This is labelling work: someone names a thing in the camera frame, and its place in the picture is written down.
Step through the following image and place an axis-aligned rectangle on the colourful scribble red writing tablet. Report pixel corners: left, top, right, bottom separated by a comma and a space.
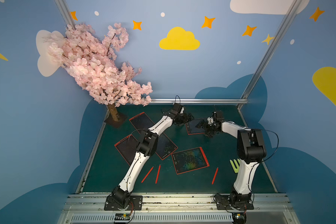
171, 147, 207, 175

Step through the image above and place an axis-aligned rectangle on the red stylus pair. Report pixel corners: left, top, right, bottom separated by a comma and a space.
211, 167, 219, 185

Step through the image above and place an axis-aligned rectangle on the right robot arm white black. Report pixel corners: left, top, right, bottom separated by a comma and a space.
196, 111, 267, 211

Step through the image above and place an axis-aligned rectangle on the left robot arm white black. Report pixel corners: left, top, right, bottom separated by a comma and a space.
110, 103, 194, 210

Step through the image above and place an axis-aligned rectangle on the pink cherry blossom tree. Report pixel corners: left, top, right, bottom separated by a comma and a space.
45, 23, 153, 123

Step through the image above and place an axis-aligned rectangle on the aluminium back frame bar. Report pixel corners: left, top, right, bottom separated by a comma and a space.
151, 98, 248, 105

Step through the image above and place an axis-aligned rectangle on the green garden fork wooden handle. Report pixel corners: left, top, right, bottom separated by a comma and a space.
230, 159, 240, 174

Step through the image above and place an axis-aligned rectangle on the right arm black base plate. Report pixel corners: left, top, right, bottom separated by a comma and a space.
213, 193, 254, 211

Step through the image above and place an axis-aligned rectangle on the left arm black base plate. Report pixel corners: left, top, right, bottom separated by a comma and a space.
104, 195, 143, 211

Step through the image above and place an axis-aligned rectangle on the aluminium front rail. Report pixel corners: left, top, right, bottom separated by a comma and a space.
58, 193, 300, 224

